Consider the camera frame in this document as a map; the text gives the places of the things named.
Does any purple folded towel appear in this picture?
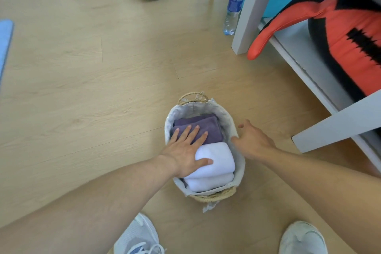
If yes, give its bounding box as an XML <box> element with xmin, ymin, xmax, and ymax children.
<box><xmin>170</xmin><ymin>115</ymin><xmax>224</xmax><ymax>146</ymax></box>

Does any plain light blue mat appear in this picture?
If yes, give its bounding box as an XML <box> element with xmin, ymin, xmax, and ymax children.
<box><xmin>0</xmin><ymin>19</ymin><xmax>15</xmax><ymax>86</ymax></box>

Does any clear plastic water bottle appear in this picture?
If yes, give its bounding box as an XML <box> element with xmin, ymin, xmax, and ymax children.
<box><xmin>223</xmin><ymin>0</ymin><xmax>245</xmax><ymax>36</ymax></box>

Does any person's left white shoe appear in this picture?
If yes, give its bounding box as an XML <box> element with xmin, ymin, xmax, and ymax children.
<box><xmin>113</xmin><ymin>213</ymin><xmax>166</xmax><ymax>254</ymax></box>

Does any person's white shoe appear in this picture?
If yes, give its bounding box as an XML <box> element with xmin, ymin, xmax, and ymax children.
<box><xmin>279</xmin><ymin>221</ymin><xmax>328</xmax><ymax>254</ymax></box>
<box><xmin>113</xmin><ymin>213</ymin><xmax>166</xmax><ymax>254</ymax></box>

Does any person's right white shoe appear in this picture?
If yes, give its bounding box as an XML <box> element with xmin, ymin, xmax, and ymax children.
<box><xmin>279</xmin><ymin>221</ymin><xmax>328</xmax><ymax>254</ymax></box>

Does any white shelf frame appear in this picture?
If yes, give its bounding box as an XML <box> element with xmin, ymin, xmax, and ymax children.
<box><xmin>231</xmin><ymin>0</ymin><xmax>381</xmax><ymax>174</ymax></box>

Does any white towel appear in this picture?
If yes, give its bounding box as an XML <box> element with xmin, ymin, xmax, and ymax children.
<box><xmin>184</xmin><ymin>142</ymin><xmax>236</xmax><ymax>180</ymax></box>
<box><xmin>182</xmin><ymin>172</ymin><xmax>235</xmax><ymax>193</ymax></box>

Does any person's right forearm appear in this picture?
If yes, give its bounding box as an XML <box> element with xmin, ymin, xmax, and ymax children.
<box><xmin>261</xmin><ymin>147</ymin><xmax>381</xmax><ymax>254</ymax></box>

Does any person's right hand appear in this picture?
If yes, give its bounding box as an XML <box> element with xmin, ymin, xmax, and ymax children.
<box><xmin>231</xmin><ymin>119</ymin><xmax>278</xmax><ymax>163</ymax></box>

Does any person's left forearm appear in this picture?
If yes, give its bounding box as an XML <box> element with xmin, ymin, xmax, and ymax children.
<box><xmin>0</xmin><ymin>155</ymin><xmax>180</xmax><ymax>254</ymax></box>

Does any woven basket with white liner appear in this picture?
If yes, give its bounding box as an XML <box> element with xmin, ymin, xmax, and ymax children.
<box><xmin>164</xmin><ymin>92</ymin><xmax>246</xmax><ymax>213</ymax></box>

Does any orange and black cushion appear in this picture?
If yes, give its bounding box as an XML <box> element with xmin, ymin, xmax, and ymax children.
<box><xmin>247</xmin><ymin>0</ymin><xmax>381</xmax><ymax>103</ymax></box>

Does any person's left hand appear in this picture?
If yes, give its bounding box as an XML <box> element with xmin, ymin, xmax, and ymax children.
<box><xmin>160</xmin><ymin>125</ymin><xmax>214</xmax><ymax>179</ymax></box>

